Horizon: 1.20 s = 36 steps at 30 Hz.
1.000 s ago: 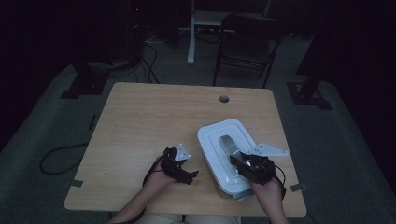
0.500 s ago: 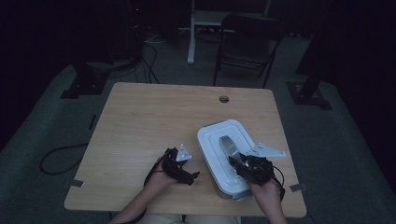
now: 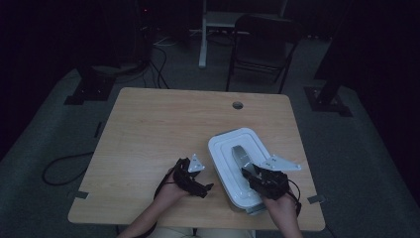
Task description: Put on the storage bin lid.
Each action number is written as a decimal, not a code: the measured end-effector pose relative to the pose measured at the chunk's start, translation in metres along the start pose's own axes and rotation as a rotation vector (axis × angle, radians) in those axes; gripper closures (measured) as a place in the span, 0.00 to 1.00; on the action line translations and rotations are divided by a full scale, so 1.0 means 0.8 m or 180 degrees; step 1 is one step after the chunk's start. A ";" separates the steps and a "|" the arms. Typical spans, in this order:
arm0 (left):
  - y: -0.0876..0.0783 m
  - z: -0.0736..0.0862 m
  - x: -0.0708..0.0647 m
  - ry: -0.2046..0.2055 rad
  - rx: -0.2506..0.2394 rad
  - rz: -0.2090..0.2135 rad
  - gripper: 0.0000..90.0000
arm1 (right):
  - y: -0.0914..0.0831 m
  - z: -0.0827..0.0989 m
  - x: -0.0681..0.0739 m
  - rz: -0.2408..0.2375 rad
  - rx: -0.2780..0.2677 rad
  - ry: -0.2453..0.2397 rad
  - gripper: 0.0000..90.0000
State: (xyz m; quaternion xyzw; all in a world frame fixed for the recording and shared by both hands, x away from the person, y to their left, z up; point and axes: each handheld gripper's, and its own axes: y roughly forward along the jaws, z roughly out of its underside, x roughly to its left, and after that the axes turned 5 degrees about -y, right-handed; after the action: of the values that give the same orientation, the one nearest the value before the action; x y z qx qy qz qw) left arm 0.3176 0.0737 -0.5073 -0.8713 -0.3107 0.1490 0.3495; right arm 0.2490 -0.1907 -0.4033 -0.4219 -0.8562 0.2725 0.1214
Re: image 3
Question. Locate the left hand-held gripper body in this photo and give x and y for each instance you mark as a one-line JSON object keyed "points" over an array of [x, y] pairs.
{"points": [[185, 177]]}

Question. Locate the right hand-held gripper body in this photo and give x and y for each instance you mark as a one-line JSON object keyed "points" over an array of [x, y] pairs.
{"points": [[270, 183]]}

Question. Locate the translucent grey storage box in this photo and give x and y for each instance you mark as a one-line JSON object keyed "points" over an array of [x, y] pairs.
{"points": [[256, 209]]}

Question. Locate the white box lid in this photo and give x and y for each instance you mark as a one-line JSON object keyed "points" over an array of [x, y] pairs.
{"points": [[224, 155]]}

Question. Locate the person's left hand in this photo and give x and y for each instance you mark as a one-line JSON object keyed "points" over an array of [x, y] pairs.
{"points": [[168, 195]]}

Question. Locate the person's beige trousers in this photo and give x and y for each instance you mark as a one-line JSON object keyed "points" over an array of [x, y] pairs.
{"points": [[214, 234]]}

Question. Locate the grey tape piece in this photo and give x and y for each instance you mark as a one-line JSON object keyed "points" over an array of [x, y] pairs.
{"points": [[81, 195], [316, 199]]}

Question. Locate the black stand with base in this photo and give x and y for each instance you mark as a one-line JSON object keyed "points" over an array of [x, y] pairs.
{"points": [[325, 102], [92, 87]]}

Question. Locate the black folding chair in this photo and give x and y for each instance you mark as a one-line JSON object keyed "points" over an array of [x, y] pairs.
{"points": [[261, 49]]}

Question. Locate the dark computer tower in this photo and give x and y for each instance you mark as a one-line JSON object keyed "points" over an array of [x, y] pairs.
{"points": [[145, 33]]}

